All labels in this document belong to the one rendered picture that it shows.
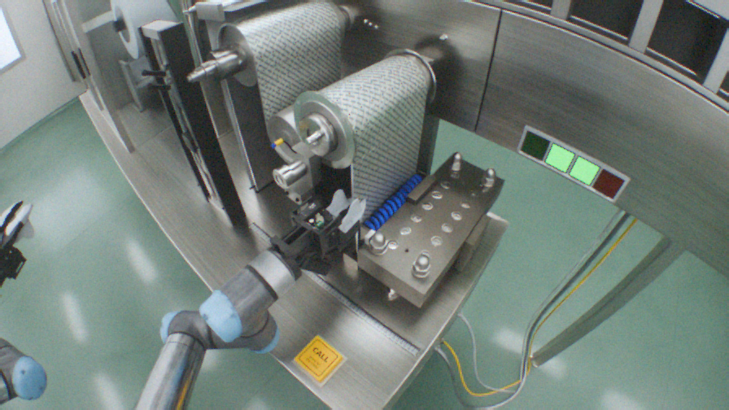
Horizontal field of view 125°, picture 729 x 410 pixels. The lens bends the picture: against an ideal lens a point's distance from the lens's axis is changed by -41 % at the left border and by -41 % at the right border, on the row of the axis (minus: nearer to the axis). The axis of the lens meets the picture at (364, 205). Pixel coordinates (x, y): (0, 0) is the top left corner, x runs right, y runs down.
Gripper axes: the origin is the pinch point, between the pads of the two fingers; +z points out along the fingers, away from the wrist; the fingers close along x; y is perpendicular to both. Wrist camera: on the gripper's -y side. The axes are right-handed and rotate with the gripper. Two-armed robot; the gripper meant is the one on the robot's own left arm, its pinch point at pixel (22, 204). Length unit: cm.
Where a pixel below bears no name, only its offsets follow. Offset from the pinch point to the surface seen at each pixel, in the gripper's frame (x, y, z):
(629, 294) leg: 163, 24, 17
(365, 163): 72, -5, 21
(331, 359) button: 71, 22, -7
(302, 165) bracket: 60, -3, 20
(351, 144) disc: 69, -11, 17
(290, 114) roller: 56, -7, 29
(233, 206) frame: 40, 22, 28
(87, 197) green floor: -163, 147, 108
